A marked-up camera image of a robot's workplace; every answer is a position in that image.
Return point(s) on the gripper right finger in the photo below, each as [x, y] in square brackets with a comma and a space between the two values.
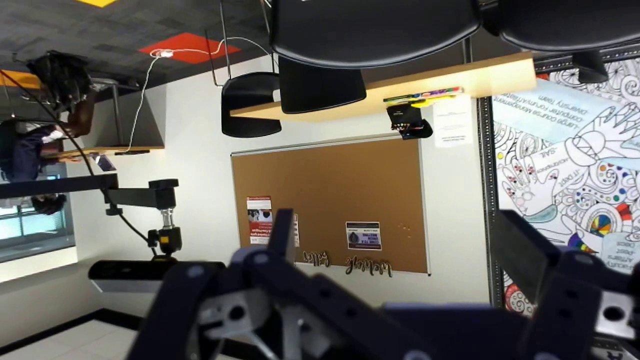
[567, 300]

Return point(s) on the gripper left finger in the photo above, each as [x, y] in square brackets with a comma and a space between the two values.
[300, 287]

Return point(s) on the red flyer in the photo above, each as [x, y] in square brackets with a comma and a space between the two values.
[259, 220]

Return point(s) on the blue and white flyer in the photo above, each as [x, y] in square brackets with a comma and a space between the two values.
[363, 235]

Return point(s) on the cork notice board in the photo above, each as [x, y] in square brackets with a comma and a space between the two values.
[340, 190]

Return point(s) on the framed colouring poster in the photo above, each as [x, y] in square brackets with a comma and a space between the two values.
[565, 190]

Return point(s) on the black chair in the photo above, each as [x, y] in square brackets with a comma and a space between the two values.
[320, 87]
[570, 25]
[370, 30]
[247, 105]

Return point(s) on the white paper notice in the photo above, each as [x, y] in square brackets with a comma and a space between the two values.
[453, 122]

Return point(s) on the box of coloured markers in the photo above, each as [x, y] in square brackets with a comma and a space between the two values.
[425, 94]

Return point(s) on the wooden desk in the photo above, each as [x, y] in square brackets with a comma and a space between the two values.
[107, 149]

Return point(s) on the light wooden table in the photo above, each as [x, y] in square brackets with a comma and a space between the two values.
[450, 82]

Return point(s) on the person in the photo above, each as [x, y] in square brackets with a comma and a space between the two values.
[60, 80]
[49, 204]

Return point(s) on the window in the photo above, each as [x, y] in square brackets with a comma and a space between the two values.
[30, 225]

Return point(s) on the camera on mount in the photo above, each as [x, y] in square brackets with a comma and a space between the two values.
[145, 195]

